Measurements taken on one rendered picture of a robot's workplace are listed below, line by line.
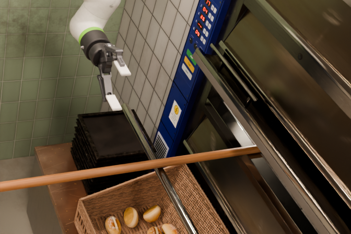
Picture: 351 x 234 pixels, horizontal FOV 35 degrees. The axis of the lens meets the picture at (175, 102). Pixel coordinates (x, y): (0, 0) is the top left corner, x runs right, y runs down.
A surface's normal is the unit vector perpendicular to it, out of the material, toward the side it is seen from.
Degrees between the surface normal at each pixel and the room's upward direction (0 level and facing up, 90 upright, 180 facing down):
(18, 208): 0
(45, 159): 0
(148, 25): 90
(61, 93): 90
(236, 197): 70
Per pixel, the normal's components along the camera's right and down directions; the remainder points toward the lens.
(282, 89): -0.73, -0.18
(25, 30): 0.41, 0.64
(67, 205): 0.26, -0.76
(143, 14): -0.88, 0.08
